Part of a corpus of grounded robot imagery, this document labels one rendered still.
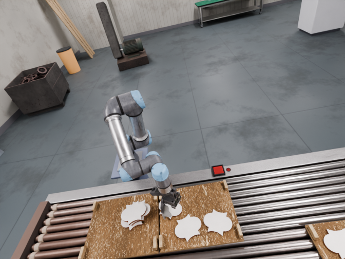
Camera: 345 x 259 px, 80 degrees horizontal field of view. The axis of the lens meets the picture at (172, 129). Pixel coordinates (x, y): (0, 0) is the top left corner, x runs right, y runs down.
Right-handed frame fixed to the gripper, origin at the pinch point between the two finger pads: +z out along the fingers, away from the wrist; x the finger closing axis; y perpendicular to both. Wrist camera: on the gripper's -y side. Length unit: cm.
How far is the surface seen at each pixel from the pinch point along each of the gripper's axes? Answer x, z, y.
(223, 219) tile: 4.6, -0.6, 29.4
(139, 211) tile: -10.7, -4.2, -12.8
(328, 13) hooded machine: 578, 50, 84
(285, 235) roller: 10, 2, 58
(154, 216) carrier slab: -7.8, 0.6, -6.0
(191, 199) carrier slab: 9.4, 0.6, 9.1
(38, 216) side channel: -38, -1, -76
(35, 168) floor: 15, 94, -276
